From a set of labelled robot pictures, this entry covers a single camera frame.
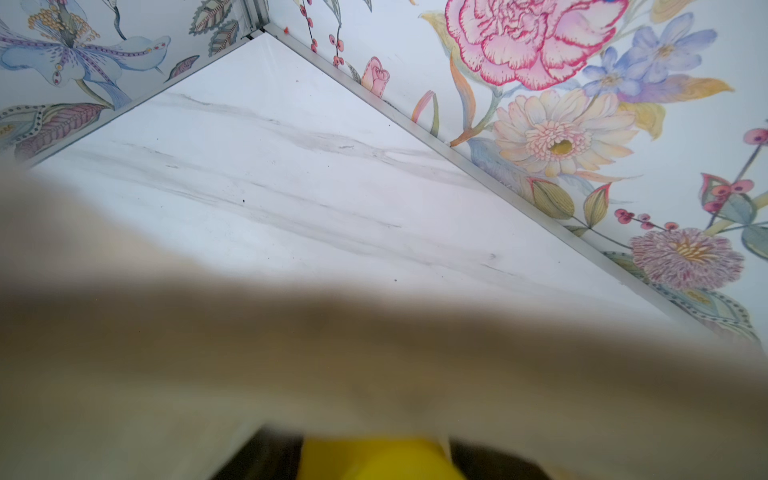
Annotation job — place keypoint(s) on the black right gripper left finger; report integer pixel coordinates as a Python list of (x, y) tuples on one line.
[(268, 455)]

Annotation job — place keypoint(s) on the orange bottle yellow cap front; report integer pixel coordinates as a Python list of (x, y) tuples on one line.
[(375, 459)]

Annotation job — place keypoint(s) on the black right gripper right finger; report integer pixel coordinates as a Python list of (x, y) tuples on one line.
[(481, 463)]

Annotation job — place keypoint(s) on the cream canvas shopping bag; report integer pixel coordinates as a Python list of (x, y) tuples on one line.
[(123, 360)]

